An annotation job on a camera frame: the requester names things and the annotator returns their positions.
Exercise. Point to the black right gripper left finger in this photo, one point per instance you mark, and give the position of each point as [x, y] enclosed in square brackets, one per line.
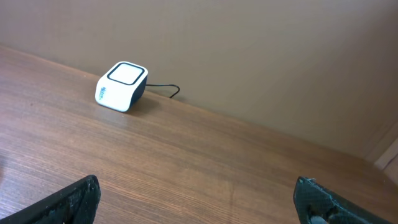
[74, 204]

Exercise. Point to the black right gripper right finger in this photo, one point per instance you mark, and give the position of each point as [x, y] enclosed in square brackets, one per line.
[316, 204]

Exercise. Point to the white barcode scanner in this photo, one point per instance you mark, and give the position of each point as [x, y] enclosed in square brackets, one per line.
[121, 86]

